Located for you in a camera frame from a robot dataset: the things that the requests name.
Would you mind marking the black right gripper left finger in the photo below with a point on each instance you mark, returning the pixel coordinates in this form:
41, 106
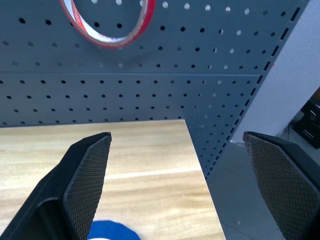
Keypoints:
75, 190

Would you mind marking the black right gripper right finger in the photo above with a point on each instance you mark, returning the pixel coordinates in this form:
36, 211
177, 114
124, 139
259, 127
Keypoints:
282, 180

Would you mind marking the grey pegboard panel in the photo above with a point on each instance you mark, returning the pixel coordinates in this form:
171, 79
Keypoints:
175, 82

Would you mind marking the blue round object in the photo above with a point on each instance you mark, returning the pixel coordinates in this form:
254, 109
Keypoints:
110, 231

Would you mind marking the black box with white marks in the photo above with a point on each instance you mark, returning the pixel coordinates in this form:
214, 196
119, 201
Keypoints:
310, 120

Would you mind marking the red adhesive tape roll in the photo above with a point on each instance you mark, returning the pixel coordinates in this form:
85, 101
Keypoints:
80, 23

